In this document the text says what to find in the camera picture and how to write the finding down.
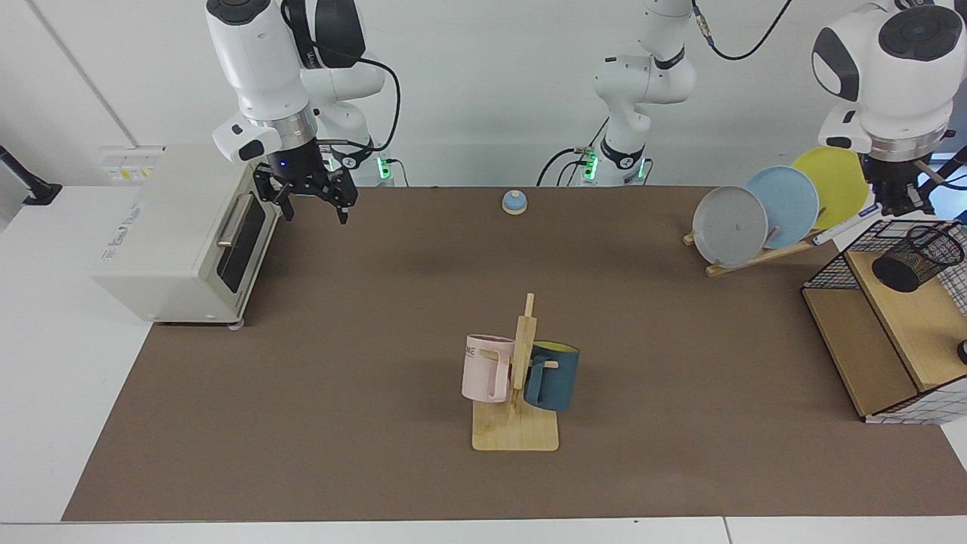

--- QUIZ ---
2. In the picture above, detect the blue and white marker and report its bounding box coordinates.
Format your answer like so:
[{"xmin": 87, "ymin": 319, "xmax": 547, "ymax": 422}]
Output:
[{"xmin": 812, "ymin": 200, "xmax": 882, "ymax": 247}]

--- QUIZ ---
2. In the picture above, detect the yellow plate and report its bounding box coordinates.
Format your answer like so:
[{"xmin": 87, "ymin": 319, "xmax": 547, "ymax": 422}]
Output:
[{"xmin": 791, "ymin": 146, "xmax": 871, "ymax": 231}]

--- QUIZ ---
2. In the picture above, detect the black base cable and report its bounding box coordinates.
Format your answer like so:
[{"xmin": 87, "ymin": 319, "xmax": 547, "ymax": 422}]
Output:
[{"xmin": 536, "ymin": 113, "xmax": 607, "ymax": 187}]

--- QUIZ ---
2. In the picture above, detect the black stand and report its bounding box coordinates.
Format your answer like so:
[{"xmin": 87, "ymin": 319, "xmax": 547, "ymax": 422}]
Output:
[
  {"xmin": 933, "ymin": 146, "xmax": 967, "ymax": 190},
  {"xmin": 0, "ymin": 144, "xmax": 63, "ymax": 206}
]

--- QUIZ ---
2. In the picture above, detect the wooden cup stand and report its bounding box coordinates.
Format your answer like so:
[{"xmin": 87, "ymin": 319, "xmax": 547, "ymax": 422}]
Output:
[{"xmin": 472, "ymin": 293, "xmax": 561, "ymax": 453}]

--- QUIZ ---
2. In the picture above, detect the grey plate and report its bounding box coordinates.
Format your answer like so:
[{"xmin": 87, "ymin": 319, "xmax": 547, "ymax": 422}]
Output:
[{"xmin": 692, "ymin": 186, "xmax": 769, "ymax": 269}]

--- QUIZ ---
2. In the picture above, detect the pink mug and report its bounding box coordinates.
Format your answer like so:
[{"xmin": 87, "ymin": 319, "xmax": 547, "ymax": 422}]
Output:
[{"xmin": 462, "ymin": 334, "xmax": 517, "ymax": 404}]

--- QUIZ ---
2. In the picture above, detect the brown table cloth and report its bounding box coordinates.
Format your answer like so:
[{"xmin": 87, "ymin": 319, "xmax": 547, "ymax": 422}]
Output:
[{"xmin": 62, "ymin": 186, "xmax": 967, "ymax": 522}]

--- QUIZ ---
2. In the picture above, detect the light blue plate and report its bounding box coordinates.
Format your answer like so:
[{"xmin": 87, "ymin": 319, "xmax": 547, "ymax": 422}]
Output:
[{"xmin": 744, "ymin": 165, "xmax": 820, "ymax": 250}]

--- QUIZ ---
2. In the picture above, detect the wooden plate rack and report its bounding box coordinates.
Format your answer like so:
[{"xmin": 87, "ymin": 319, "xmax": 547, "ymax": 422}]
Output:
[{"xmin": 682, "ymin": 208, "xmax": 830, "ymax": 278}]

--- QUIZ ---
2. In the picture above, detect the dark teal mug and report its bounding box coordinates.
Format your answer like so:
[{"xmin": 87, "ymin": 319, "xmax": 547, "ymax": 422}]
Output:
[{"xmin": 523, "ymin": 341, "xmax": 581, "ymax": 413}]

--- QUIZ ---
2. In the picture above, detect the black mesh pen holder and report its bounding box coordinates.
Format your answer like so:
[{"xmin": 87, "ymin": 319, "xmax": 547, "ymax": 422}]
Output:
[{"xmin": 871, "ymin": 224, "xmax": 966, "ymax": 294}]

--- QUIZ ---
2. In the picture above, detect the white outlet box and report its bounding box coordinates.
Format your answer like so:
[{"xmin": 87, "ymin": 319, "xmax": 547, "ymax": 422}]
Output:
[{"xmin": 100, "ymin": 145, "xmax": 166, "ymax": 184}]

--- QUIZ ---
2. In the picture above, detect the pale toaster oven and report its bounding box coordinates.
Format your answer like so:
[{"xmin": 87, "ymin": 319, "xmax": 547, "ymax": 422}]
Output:
[{"xmin": 91, "ymin": 145, "xmax": 286, "ymax": 331}]

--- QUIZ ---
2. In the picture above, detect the wire basket with wooden floor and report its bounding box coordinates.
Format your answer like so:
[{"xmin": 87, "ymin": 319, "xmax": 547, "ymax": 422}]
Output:
[{"xmin": 801, "ymin": 219, "xmax": 967, "ymax": 425}]

